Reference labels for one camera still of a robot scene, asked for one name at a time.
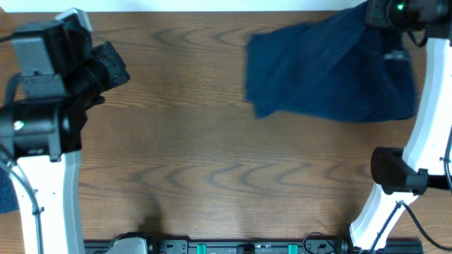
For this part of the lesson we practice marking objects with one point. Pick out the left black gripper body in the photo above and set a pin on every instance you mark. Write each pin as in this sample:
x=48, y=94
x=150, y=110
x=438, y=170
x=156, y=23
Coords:
x=90, y=80

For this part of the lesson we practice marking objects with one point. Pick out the dark blue shorts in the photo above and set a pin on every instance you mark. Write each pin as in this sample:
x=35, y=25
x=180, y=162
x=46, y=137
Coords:
x=339, y=68

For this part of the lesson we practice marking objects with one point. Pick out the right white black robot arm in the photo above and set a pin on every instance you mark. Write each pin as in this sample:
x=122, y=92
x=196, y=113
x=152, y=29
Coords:
x=401, y=175

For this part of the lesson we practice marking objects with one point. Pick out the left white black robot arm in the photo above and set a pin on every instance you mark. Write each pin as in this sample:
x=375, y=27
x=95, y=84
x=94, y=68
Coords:
x=41, y=153

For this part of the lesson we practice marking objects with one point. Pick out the folded dark blue garment pile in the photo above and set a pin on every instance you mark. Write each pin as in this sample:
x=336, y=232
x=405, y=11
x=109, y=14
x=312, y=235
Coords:
x=8, y=199

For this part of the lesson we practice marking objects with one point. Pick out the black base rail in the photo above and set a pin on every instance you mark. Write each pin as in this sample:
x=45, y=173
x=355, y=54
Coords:
x=313, y=243

